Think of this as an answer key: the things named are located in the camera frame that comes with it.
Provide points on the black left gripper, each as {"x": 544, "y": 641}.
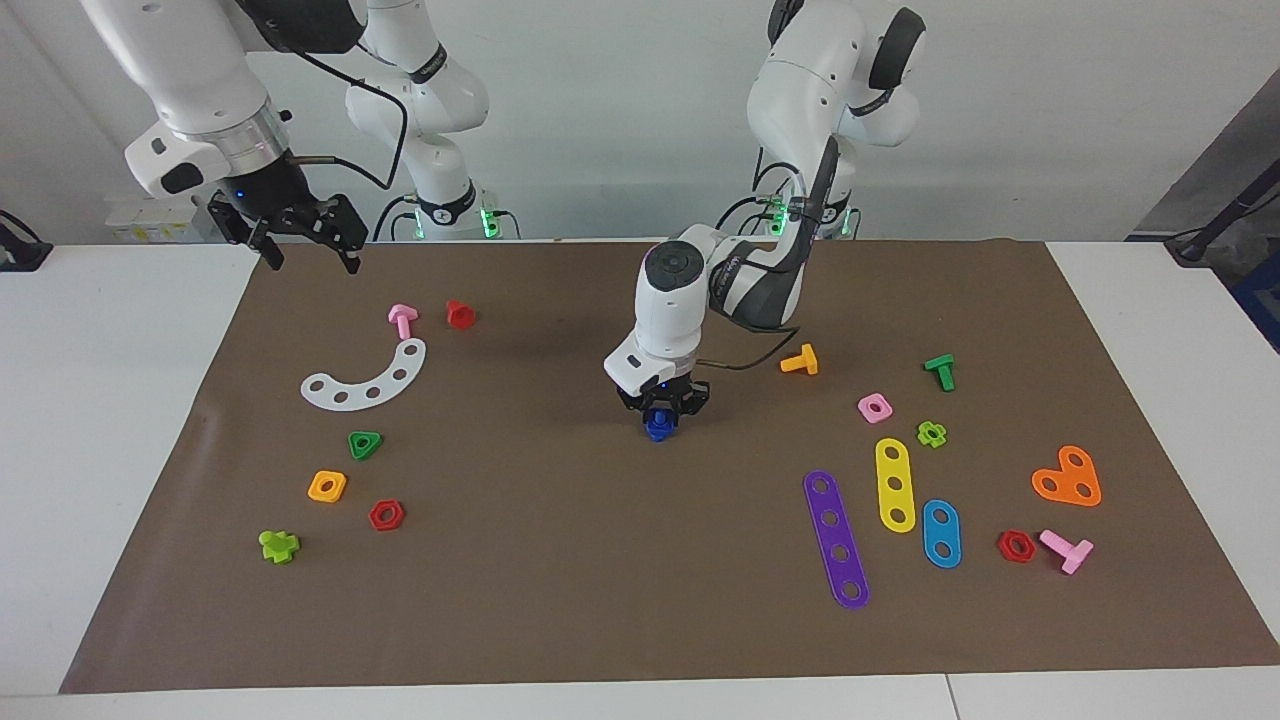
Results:
{"x": 665, "y": 392}

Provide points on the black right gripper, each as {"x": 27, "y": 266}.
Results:
{"x": 270, "y": 195}

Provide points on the dark blue square nut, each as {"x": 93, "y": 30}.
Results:
{"x": 660, "y": 412}

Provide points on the dark blue plastic bolt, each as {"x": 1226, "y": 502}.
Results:
{"x": 657, "y": 433}

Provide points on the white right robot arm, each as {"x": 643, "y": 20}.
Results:
{"x": 190, "y": 70}

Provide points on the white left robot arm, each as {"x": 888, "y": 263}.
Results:
{"x": 670, "y": 310}

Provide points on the white power box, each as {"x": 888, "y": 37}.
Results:
{"x": 150, "y": 225}

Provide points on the pink plastic bolt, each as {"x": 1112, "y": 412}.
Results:
{"x": 1070, "y": 552}
{"x": 402, "y": 318}

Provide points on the orange plastic bolt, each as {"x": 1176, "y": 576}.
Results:
{"x": 805, "y": 362}

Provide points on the brown table mat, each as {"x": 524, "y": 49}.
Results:
{"x": 600, "y": 560}

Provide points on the white curved five-hole strip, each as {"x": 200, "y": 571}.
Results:
{"x": 386, "y": 384}

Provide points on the red plastic bolt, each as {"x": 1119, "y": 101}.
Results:
{"x": 460, "y": 316}

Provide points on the pink square plastic nut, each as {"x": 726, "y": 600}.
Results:
{"x": 864, "y": 415}

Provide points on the purple four-hole plastic strip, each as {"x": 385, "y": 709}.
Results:
{"x": 836, "y": 537}

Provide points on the green triangular plastic nut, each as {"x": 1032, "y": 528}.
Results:
{"x": 375, "y": 437}

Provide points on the yellow three-hole plastic strip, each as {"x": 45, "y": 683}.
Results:
{"x": 894, "y": 470}

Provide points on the orange square plastic nut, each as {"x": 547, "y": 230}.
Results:
{"x": 315, "y": 495}

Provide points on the black clamp object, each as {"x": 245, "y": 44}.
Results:
{"x": 20, "y": 255}

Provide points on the dark green plastic bolt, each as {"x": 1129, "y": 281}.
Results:
{"x": 940, "y": 365}

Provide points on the light green cross nut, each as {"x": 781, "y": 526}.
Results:
{"x": 940, "y": 437}

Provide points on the blue two-hole plastic strip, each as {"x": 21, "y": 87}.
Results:
{"x": 941, "y": 533}

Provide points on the red hexagonal plastic nut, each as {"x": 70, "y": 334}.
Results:
{"x": 1004, "y": 553}
{"x": 375, "y": 522}

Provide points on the light green cross bolt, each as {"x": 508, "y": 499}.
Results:
{"x": 278, "y": 548}

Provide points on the orange heart-shaped plastic plate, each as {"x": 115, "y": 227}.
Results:
{"x": 1066, "y": 478}

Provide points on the black stand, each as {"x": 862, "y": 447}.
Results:
{"x": 1190, "y": 245}

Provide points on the blue box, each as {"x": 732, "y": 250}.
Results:
{"x": 1265, "y": 300}

